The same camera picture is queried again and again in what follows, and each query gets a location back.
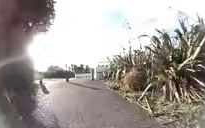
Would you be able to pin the white gate structure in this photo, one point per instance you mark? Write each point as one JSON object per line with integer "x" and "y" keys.
{"x": 98, "y": 71}

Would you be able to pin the distant row of trees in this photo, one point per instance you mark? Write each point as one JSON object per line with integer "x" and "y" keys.
{"x": 65, "y": 70}

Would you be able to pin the grey asphalt path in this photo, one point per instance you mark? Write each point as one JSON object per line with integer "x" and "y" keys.
{"x": 83, "y": 106}

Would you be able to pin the row of flax bushes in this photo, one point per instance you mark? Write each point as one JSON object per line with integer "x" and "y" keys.
{"x": 170, "y": 66}

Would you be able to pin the strip of dry fallen leaves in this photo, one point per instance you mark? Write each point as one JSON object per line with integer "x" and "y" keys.
{"x": 163, "y": 108}

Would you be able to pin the dark post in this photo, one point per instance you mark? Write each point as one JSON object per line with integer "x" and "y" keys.
{"x": 67, "y": 75}

